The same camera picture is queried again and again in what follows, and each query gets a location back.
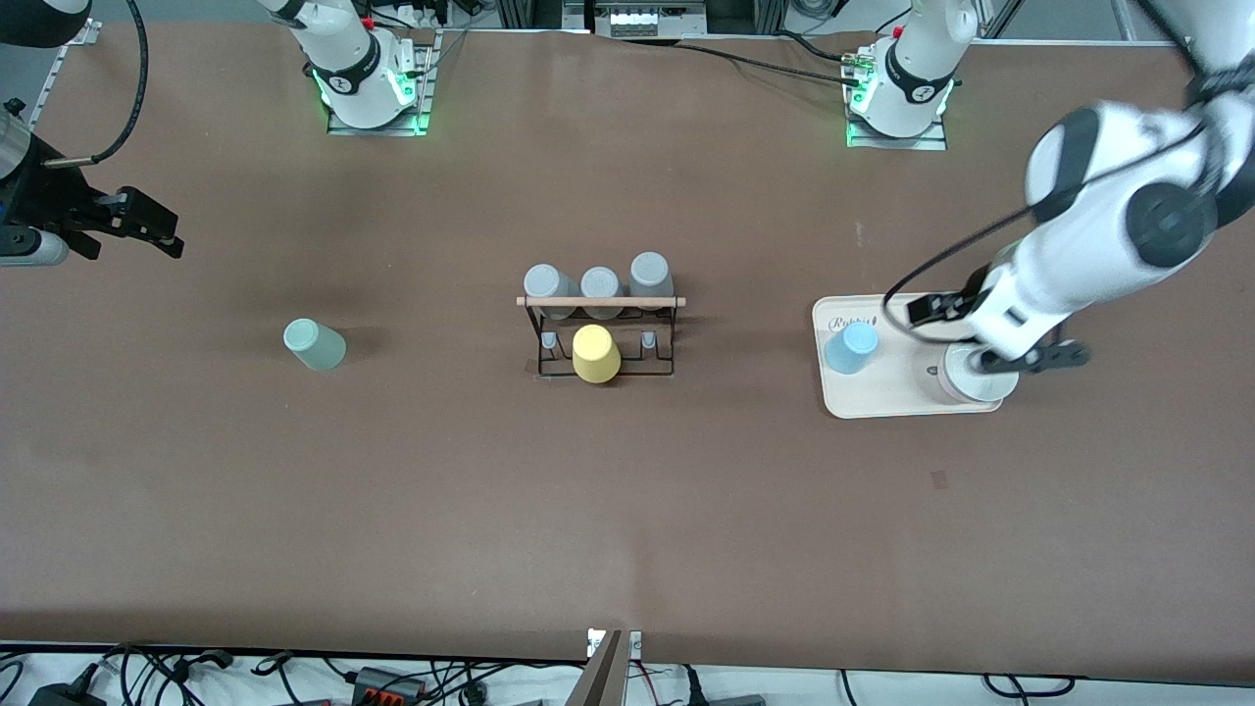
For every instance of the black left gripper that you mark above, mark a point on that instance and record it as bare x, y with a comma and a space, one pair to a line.
975, 282

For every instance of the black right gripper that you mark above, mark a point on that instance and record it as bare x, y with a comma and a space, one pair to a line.
49, 200

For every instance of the light blue plastic cup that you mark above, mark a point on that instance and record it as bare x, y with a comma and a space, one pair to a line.
853, 343

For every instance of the mint green plastic cup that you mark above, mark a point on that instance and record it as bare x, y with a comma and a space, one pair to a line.
314, 345

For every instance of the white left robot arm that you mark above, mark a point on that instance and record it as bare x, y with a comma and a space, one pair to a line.
1079, 255

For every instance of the white bowl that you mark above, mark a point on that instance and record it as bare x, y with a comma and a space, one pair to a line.
966, 387

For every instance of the cream plastic tray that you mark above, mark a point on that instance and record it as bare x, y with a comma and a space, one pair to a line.
882, 392

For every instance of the grey plastic cup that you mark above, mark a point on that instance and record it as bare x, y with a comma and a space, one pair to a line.
649, 270
600, 282
542, 282

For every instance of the yellow plastic cup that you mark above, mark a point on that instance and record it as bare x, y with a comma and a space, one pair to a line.
594, 353

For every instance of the white power strip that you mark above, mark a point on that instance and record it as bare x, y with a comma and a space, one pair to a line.
647, 20

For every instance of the grey flat device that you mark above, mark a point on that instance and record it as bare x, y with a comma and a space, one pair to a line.
735, 700

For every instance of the black power adapter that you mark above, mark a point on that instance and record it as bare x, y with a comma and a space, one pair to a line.
64, 696

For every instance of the black box orange connectors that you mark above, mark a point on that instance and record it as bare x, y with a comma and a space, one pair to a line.
377, 681

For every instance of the aluminium table edge rail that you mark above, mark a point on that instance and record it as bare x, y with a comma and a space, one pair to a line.
59, 80

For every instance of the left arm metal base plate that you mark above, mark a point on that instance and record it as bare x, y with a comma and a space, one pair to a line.
931, 144

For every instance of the aluminium frame profile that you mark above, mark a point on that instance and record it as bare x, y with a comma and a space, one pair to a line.
1000, 20

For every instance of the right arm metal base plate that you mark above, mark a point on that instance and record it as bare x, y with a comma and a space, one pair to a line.
427, 78

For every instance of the white post bracket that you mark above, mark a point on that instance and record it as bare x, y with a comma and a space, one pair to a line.
635, 642

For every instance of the grey metal camera post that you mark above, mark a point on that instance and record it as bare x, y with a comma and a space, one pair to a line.
600, 677

